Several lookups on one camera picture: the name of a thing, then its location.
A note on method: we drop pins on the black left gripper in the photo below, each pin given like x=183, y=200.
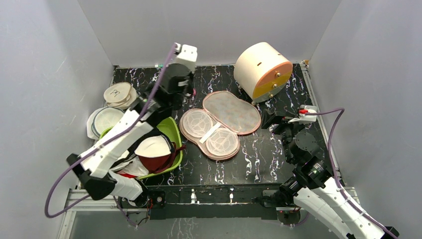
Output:
x=191, y=80

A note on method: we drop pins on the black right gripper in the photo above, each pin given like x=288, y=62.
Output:
x=276, y=122

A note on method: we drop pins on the floral mesh laundry bag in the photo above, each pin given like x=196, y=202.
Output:
x=217, y=126

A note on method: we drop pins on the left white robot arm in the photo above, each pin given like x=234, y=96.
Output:
x=93, y=167

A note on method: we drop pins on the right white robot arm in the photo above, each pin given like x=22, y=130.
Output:
x=315, y=185

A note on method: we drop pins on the white round mesh bag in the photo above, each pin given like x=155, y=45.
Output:
x=102, y=119

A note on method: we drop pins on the dark red bra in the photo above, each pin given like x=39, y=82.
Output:
x=142, y=166

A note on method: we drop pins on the green plastic basket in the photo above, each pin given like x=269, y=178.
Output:
x=167, y=128

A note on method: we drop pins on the cream cylindrical drum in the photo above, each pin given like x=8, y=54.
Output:
x=262, y=72

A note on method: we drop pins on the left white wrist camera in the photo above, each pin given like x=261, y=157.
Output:
x=186, y=55

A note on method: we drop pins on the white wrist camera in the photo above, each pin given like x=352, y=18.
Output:
x=186, y=55
x=306, y=115

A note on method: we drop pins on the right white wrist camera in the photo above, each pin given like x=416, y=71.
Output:
x=306, y=115

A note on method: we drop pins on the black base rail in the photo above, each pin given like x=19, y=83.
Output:
x=213, y=201

